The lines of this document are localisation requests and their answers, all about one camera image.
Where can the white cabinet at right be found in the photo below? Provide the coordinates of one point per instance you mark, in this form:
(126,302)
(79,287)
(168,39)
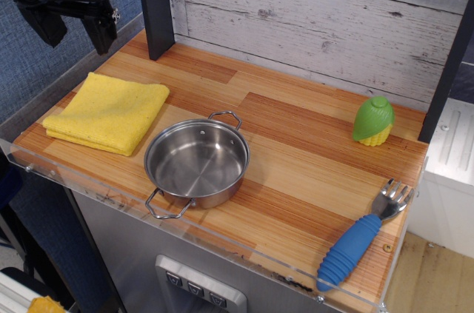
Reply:
(442,211)

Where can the blue handled metal fork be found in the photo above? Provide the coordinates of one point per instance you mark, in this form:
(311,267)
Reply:
(344,255)

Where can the stainless steel pot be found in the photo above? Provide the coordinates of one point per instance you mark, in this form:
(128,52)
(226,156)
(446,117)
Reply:
(198,162)

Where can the black vertical post left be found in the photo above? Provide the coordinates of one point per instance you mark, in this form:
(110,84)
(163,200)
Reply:
(158,23)

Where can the silver button control panel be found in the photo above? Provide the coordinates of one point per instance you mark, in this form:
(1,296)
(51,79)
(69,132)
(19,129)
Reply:
(187,290)

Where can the folded yellow towel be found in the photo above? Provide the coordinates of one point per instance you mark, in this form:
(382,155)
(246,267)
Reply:
(108,114)

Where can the yellow object bottom left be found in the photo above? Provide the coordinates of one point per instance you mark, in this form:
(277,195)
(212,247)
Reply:
(45,305)

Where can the black vertical post right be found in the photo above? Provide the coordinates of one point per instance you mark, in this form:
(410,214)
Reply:
(445,83)

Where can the black vertical post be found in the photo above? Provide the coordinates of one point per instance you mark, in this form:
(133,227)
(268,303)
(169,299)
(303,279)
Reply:
(158,23)
(445,83)

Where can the green and yellow toy corn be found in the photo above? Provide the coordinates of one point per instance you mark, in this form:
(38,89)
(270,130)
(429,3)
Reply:
(373,122)

